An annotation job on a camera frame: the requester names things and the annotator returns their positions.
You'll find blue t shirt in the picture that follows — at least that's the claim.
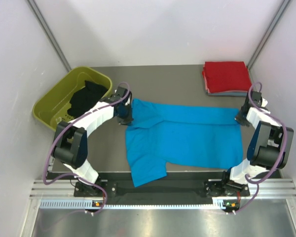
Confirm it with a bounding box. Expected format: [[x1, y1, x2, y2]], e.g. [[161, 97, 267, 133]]
[[125, 99, 243, 187]]

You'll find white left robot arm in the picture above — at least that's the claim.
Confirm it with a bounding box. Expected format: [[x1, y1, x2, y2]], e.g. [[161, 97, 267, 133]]
[[49, 86, 133, 197]]

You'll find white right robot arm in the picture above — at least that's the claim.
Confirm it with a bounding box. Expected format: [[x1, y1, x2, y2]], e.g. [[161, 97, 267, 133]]
[[204, 90, 294, 197]]

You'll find black t shirt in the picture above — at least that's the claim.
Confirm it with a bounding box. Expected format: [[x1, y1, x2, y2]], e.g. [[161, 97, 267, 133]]
[[67, 80, 108, 118]]

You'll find red folded t shirt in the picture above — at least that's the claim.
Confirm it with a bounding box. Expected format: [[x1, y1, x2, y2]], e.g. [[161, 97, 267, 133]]
[[202, 61, 251, 92]]

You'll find olive green plastic bin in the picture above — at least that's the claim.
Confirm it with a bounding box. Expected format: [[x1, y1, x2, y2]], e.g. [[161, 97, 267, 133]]
[[32, 66, 112, 131]]

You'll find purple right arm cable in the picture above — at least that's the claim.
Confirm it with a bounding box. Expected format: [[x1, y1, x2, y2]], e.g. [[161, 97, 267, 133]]
[[233, 81, 288, 215]]

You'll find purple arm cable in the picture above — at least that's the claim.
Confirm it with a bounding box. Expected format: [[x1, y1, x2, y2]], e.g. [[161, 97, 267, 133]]
[[43, 81, 133, 215], [233, 81, 288, 215]]

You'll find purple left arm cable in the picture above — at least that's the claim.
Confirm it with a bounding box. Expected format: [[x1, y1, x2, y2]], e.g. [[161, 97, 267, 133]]
[[43, 81, 133, 215]]

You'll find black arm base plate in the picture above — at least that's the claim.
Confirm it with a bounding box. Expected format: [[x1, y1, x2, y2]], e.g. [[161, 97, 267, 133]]
[[74, 179, 250, 198]]

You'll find white slotted cable duct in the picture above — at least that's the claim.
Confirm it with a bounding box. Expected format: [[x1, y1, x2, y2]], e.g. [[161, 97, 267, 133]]
[[39, 198, 240, 210]]

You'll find aluminium frame rail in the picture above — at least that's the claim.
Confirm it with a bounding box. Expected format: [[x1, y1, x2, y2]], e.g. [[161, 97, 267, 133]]
[[21, 179, 296, 237]]

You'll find right corner aluminium post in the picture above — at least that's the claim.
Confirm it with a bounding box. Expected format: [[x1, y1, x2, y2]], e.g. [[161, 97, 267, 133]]
[[247, 0, 292, 70]]

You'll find corner aluminium post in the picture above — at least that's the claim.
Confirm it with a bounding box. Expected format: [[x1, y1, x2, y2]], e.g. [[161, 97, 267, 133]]
[[247, 0, 292, 70], [25, 0, 72, 72]]

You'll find left corner aluminium post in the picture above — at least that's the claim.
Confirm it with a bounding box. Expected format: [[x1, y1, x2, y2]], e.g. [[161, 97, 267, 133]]
[[25, 0, 72, 72]]

